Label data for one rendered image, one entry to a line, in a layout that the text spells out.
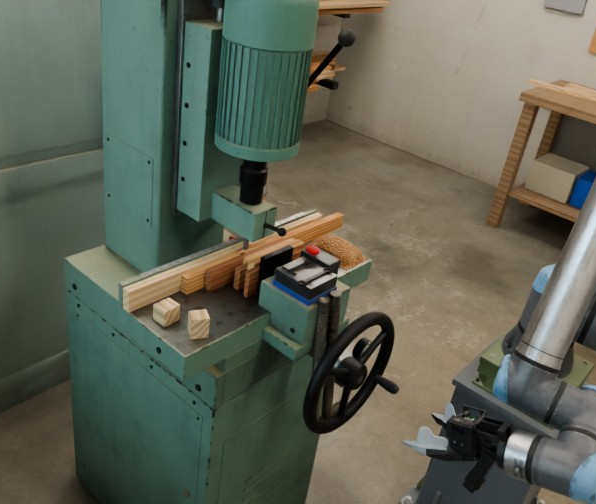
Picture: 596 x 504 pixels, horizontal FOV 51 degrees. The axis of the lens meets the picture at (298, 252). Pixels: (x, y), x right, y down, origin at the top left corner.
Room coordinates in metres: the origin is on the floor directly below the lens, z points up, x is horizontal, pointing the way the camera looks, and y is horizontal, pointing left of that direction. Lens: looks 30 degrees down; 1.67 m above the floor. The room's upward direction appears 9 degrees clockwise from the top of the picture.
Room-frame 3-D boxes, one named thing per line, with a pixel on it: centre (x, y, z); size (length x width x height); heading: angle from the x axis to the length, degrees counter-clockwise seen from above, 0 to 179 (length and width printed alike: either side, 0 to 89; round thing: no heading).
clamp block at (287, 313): (1.12, -0.03, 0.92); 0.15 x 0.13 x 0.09; 143
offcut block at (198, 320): (0.98, 0.17, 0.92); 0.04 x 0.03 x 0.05; 114
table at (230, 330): (1.18, 0.04, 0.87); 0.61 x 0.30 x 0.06; 143
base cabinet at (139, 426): (1.32, 0.22, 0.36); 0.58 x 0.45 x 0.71; 53
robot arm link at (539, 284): (1.43, -0.71, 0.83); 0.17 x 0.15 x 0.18; 60
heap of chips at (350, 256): (1.39, -0.10, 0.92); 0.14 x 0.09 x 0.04; 53
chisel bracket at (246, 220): (1.26, 0.13, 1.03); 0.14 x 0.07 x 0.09; 53
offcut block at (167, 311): (1.01, 0.24, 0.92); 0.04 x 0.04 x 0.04; 55
